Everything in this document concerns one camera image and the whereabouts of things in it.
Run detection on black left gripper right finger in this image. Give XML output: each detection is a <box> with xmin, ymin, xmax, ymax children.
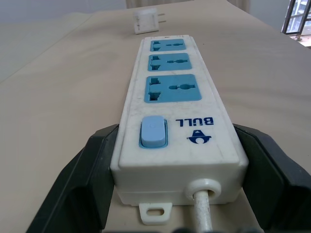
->
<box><xmin>232</xmin><ymin>123</ymin><xmax>311</xmax><ymax>233</ymax></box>

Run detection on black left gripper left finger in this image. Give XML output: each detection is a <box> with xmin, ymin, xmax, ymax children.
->
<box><xmin>26</xmin><ymin>123</ymin><xmax>120</xmax><ymax>233</ymax></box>

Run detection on white power strip blue sockets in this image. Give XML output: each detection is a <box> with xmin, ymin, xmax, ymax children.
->
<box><xmin>109</xmin><ymin>34</ymin><xmax>249</xmax><ymax>224</ymax></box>

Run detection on dark framed window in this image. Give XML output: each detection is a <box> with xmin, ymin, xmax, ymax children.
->
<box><xmin>280</xmin><ymin>0</ymin><xmax>311</xmax><ymax>36</ymax></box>

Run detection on white charger plug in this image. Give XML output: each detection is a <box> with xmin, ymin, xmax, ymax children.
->
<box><xmin>132</xmin><ymin>8</ymin><xmax>168</xmax><ymax>35</ymax></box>

